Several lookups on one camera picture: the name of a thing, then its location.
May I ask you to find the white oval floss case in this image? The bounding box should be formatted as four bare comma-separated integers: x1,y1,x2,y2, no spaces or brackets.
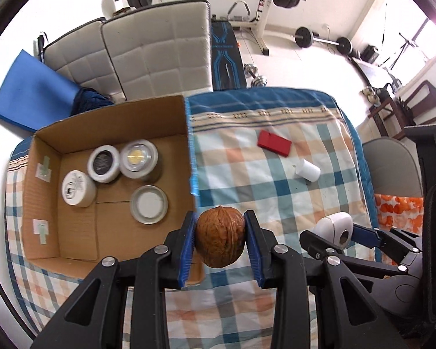
312,212,353,250

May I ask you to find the brown walnut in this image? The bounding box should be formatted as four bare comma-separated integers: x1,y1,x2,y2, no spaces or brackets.
194,206,246,269

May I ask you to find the white round cream jar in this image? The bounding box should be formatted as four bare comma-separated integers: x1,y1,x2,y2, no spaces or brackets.
61,169,97,208

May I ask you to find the white tin with black lid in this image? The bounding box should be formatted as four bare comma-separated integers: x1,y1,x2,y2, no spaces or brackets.
87,145,120,184

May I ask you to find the silver tin with gold centre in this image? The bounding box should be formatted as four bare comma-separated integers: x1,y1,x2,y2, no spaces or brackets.
119,140,162,184

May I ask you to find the orange white patterned cloth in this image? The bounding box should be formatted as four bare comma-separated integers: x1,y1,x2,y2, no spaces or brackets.
375,194,424,235

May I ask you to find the grey padded chair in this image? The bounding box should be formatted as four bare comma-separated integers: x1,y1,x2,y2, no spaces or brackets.
363,137,423,197

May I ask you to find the white cylindrical cap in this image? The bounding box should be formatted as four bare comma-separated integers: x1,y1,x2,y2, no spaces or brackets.
294,159,321,183

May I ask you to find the plaid checkered tablecloth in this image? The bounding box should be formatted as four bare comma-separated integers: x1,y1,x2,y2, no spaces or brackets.
5,88,377,332

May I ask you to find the red rectangular box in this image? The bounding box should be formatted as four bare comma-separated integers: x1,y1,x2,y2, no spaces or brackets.
258,130,292,157

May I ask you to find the open cardboard box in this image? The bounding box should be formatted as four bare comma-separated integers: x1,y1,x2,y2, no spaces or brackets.
21,95,195,278

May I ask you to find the dark wooden chair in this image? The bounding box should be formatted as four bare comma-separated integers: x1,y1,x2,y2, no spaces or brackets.
368,80,436,140

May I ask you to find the chrome dumbbell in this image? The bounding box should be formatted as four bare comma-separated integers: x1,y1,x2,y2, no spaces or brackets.
244,64,268,88

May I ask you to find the black speaker box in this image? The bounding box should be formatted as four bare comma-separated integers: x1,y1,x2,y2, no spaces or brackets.
361,45,379,64

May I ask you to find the black blue weight bench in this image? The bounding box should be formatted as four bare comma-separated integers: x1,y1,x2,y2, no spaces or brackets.
211,21,247,91

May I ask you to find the floor barbell with black plates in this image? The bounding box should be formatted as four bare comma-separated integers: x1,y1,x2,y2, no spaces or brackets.
294,27,353,55

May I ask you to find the blue yoga mat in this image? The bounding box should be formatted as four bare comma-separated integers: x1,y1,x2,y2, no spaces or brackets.
0,51,81,132

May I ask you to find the white weight rack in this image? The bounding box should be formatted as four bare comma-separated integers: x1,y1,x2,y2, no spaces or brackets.
226,0,272,56

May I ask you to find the grey quilted cushion right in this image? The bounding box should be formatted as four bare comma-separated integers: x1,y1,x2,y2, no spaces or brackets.
101,0,213,101

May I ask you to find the grey quilted cushion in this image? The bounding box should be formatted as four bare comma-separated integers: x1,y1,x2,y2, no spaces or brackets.
43,18,126,103
101,0,213,101

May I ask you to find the grey quilted cushion left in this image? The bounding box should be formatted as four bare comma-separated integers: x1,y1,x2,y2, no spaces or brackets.
43,18,126,103

